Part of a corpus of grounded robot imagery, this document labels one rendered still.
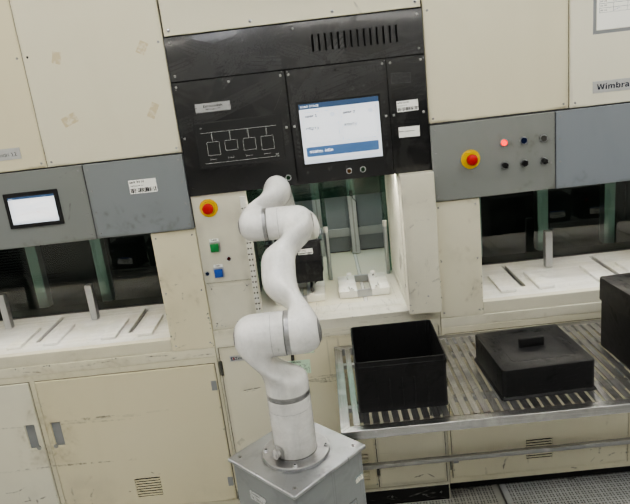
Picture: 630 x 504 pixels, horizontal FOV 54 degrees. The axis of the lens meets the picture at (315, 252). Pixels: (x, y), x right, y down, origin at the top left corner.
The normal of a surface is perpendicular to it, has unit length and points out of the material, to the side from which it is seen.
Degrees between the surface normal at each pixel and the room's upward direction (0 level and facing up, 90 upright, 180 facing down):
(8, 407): 90
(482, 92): 90
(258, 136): 90
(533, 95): 90
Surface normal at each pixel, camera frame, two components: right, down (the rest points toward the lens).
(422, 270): 0.00, 0.28
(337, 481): 0.71, 0.12
